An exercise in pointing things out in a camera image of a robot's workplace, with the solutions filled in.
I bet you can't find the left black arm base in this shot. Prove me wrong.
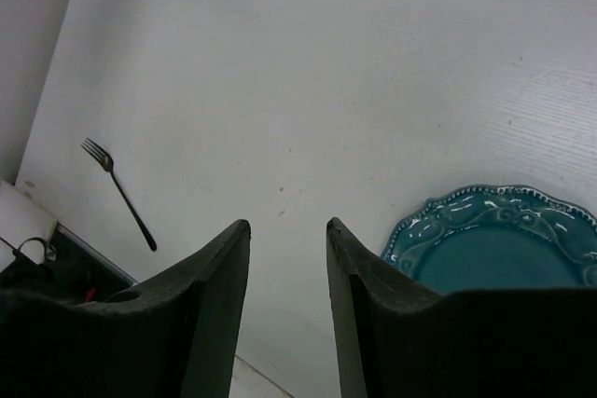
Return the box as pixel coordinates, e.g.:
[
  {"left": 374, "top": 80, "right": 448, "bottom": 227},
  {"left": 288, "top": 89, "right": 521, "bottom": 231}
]
[{"left": 1, "top": 225, "right": 136, "bottom": 305}]

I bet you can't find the black metal fork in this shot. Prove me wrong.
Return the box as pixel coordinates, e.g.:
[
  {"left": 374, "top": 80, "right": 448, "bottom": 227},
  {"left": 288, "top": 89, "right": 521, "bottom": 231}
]
[{"left": 81, "top": 138, "right": 158, "bottom": 252}]

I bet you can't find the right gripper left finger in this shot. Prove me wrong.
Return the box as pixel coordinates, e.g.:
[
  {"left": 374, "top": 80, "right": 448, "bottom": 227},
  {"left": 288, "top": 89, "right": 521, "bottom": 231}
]
[{"left": 1, "top": 220, "right": 251, "bottom": 397}]

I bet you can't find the teal ceramic plate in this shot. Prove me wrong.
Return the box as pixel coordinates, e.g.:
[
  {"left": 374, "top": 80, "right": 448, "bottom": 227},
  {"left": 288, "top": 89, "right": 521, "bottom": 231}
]
[{"left": 381, "top": 185, "right": 596, "bottom": 294}]

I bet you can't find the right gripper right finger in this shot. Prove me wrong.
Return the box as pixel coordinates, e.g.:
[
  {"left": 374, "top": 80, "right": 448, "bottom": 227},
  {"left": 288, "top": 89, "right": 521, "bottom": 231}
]
[{"left": 326, "top": 218, "right": 596, "bottom": 397}]

